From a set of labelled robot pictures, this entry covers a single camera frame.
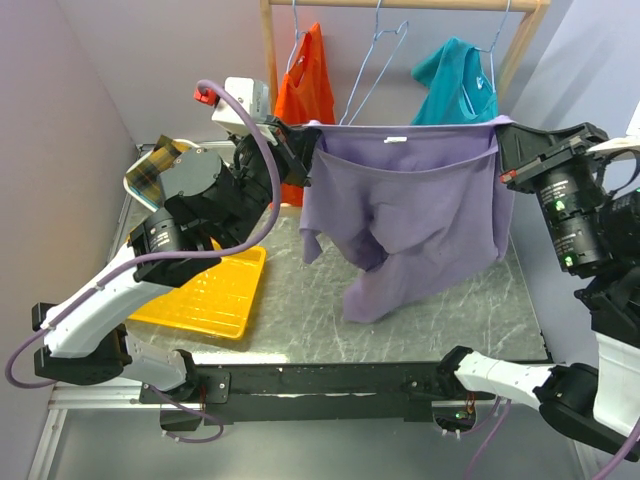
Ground purple t-shirt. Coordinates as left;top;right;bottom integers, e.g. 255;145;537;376
299;115;514;324

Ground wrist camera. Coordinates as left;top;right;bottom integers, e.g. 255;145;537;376
193;77;271;137
587;104;640;155

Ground orange t-shirt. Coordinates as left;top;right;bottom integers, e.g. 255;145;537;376
272;21;336;209

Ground teal t-shirt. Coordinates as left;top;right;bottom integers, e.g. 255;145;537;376
411;37;499;125

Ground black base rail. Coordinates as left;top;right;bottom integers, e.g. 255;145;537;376
139;360;471;444

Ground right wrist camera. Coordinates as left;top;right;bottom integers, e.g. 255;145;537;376
587;104;640;155

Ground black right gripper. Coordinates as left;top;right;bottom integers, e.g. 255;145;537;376
489;115;609;265

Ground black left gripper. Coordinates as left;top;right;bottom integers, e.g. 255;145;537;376
222;113;322;248

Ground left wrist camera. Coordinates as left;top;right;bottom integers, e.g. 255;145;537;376
193;77;271;137

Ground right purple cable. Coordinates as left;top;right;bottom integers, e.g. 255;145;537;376
462;149;640;480

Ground yellow plaid cloth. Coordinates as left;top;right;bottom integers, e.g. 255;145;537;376
124;134;184;209

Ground blue hanger under teal shirt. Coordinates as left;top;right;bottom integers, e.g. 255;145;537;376
462;0;512;115

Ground white perforated basket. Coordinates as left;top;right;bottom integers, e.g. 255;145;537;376
123;138;209;212

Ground blue hanger under orange shirt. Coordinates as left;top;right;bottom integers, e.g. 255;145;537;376
286;0;307;71

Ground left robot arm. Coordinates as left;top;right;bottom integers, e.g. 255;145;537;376
32;117;321;402

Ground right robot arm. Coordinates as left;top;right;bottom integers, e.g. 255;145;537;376
437;123;639;462

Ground empty blue wire hanger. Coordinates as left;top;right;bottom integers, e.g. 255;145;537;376
338;1;410;125

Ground wooden clothes rack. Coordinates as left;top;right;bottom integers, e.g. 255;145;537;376
261;1;549;127

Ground yellow plastic tray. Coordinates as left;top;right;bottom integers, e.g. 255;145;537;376
129;246;267;340

